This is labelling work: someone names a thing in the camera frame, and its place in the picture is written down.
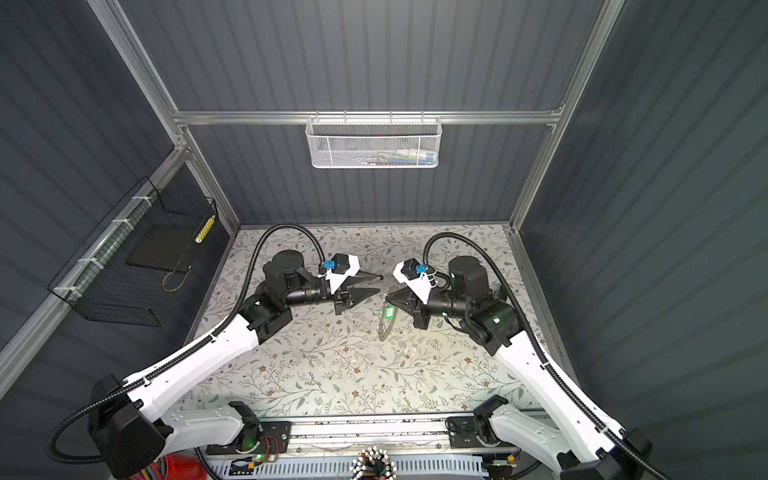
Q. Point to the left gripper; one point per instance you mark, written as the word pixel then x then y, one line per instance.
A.
pixel 350 296

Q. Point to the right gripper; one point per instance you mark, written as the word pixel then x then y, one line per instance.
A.
pixel 420 317

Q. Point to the key with green tag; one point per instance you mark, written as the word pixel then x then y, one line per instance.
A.
pixel 389 312

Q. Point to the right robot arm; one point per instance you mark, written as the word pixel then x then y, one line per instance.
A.
pixel 457 280

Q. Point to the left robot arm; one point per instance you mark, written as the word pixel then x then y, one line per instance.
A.
pixel 123 425

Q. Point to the bundle of markers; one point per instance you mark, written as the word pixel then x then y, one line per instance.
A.
pixel 373 463

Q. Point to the red pencil cup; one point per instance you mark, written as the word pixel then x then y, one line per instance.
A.
pixel 174 467

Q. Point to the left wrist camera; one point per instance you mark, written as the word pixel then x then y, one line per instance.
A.
pixel 340 268

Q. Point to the white wire basket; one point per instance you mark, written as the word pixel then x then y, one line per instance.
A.
pixel 373 145

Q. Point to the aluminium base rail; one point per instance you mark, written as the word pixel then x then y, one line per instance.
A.
pixel 384 433

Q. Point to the black wire basket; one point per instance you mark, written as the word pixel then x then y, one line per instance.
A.
pixel 133 272

